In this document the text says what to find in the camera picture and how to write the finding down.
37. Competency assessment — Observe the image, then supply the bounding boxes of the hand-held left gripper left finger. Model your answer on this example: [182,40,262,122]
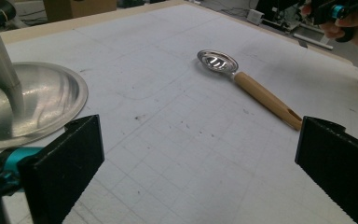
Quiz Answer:
[18,114,105,224]

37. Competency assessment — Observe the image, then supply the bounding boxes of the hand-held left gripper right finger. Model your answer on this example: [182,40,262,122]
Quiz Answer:
[294,116,358,224]

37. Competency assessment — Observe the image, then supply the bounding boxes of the slotted metal spoon wooden handle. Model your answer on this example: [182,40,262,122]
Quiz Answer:
[197,49,303,132]

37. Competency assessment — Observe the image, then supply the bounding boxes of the white power supply unit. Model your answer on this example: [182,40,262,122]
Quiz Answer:
[246,8,265,26]

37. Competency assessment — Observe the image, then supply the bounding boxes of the white grid mat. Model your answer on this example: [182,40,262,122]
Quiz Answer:
[0,3,358,224]

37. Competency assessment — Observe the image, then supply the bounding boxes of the large cardboard box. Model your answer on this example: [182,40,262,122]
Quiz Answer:
[42,0,118,22]

